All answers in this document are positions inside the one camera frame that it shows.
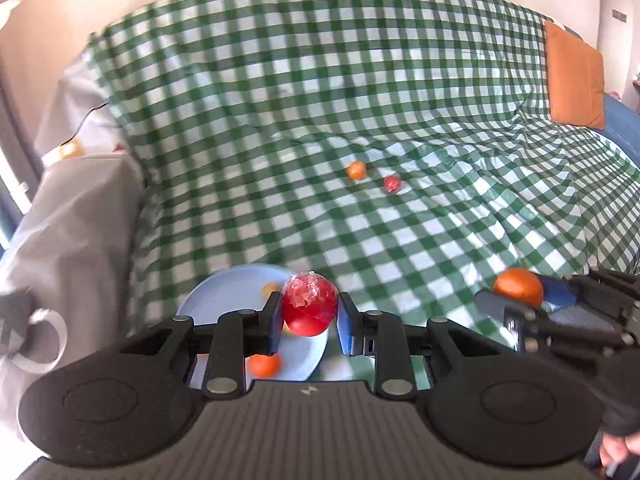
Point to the black smartphone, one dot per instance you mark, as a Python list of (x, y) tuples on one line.
[(12, 322)]

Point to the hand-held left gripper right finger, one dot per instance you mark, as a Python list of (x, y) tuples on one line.
[(345, 326)]

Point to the light blue plate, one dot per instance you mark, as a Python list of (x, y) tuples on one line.
[(225, 295)]

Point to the beige longan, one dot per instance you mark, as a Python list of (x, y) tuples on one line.
[(270, 290)]

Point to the grey sofa cover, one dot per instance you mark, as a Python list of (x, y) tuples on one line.
[(75, 235)]

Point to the blue sofa cushion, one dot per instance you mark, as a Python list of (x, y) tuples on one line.
[(624, 125)]

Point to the red ball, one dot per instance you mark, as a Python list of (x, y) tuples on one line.
[(310, 305)]

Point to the orange cushion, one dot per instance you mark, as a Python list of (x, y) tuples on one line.
[(575, 75)]

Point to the small orange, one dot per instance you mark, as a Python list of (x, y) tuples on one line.
[(264, 366), (356, 170), (517, 287)]

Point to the green white checked cloth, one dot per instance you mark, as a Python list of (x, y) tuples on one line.
[(300, 110)]

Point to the small red apple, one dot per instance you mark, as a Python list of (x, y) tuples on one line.
[(392, 184)]

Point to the person's right hand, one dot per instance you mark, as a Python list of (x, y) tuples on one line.
[(614, 451)]

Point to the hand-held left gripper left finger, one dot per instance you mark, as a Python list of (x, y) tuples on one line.
[(274, 324)]

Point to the wall switch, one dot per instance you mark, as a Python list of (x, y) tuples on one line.
[(619, 14)]

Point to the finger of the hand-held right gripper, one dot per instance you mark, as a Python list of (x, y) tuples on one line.
[(510, 312), (559, 292)]

